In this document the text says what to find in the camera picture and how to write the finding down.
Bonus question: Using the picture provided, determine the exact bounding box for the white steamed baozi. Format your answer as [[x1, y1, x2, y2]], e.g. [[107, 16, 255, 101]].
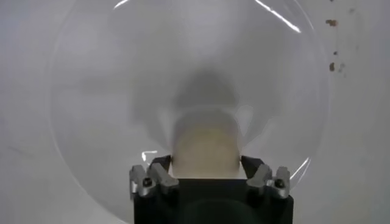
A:
[[170, 106, 243, 180]]

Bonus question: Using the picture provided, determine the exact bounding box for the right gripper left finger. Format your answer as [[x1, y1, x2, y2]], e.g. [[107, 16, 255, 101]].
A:
[[129, 154, 180, 200]]

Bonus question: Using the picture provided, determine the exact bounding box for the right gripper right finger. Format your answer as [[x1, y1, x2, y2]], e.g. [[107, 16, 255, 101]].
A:
[[239, 155, 292, 199]]

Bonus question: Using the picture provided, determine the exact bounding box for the white round plate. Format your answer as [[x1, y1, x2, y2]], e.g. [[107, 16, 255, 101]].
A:
[[48, 0, 332, 224]]

